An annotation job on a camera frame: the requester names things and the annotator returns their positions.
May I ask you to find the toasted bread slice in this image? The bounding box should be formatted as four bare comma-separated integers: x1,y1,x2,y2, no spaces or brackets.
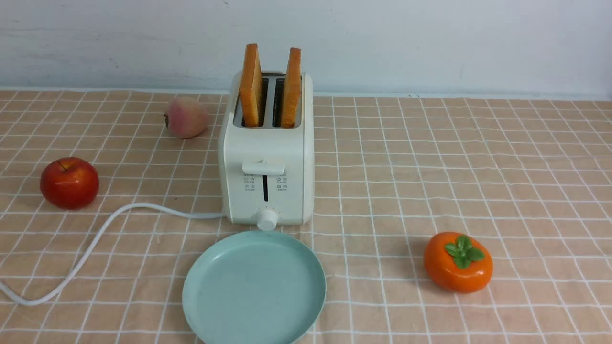
239,43,263,127
281,47,302,128

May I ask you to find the white two-slot toaster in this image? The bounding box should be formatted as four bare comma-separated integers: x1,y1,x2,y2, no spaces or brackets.
217,72,315,231

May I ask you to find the light blue round plate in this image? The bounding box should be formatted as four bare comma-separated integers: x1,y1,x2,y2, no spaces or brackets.
182,231,327,344

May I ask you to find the pink peach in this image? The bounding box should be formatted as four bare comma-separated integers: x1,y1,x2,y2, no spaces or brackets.
164,97,209,139

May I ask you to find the orange persimmon with green leaves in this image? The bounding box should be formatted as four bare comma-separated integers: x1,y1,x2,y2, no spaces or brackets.
423,232,494,294

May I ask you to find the peach checkered tablecloth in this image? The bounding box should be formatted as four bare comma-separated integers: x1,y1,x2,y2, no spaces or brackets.
0,91,612,344

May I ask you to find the red apple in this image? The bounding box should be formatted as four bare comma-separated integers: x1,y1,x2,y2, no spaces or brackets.
39,157,100,210

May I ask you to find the white toaster power cord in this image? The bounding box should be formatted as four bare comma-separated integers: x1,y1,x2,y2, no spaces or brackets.
0,202,225,306

